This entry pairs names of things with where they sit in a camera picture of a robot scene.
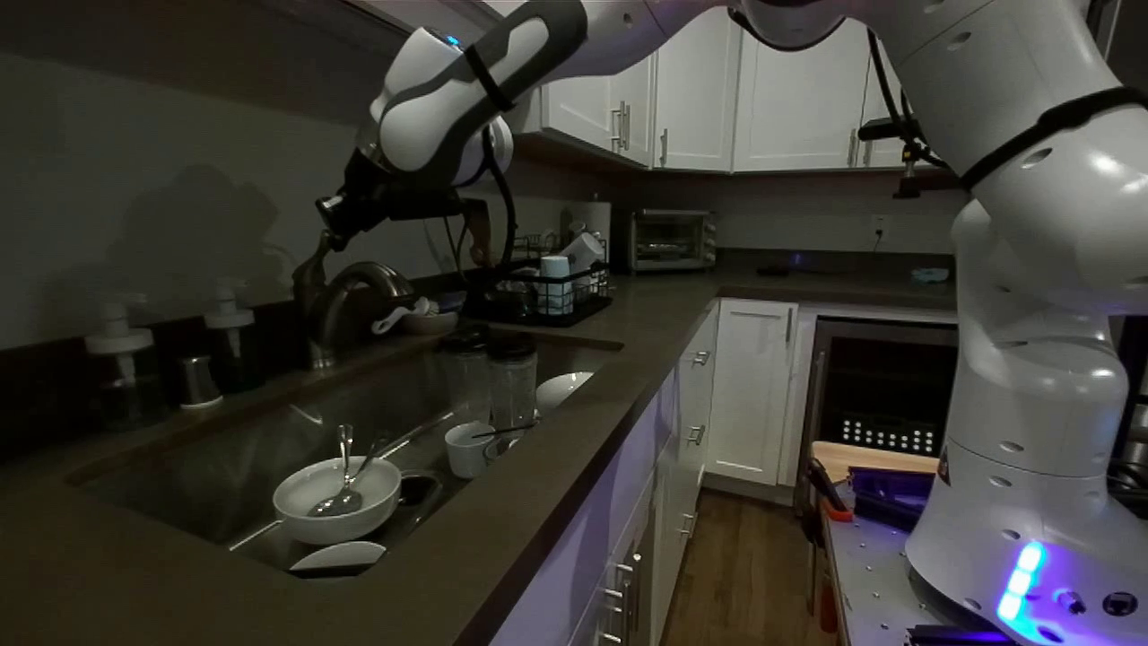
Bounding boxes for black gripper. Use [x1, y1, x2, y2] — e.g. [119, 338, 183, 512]
[316, 152, 462, 253]

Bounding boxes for chrome kitchen faucet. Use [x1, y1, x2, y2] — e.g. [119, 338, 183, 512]
[292, 234, 417, 369]

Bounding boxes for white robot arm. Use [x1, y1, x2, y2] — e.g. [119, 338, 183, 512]
[321, 0, 1148, 646]

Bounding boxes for robot base mounting table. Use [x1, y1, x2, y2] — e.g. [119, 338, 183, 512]
[801, 437, 1021, 646]

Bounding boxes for white dish brush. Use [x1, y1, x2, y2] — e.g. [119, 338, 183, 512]
[370, 298, 437, 338]

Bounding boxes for clear blender jar black lid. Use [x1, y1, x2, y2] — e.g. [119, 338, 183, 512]
[488, 334, 537, 431]

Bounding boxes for stainless steel sink basin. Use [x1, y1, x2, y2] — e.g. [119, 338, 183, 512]
[76, 332, 614, 578]

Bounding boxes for white mug in sink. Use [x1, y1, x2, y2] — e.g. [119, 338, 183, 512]
[447, 421, 494, 478]

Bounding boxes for white soap dispenser pump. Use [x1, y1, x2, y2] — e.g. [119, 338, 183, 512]
[85, 290, 156, 421]

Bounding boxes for silver toaster oven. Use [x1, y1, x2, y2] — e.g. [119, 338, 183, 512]
[630, 207, 717, 273]

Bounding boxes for metal spoon in bowl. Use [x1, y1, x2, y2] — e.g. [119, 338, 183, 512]
[310, 424, 364, 517]

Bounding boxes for white bowl in sink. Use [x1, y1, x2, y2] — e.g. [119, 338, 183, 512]
[268, 453, 407, 549]

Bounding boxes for white small plate in sink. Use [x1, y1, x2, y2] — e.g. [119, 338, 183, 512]
[292, 543, 388, 575]

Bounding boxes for white upper cabinets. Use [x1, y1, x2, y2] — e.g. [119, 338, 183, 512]
[521, 7, 901, 171]

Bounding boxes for white lower cabinet doors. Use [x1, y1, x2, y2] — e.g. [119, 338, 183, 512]
[493, 298, 798, 646]

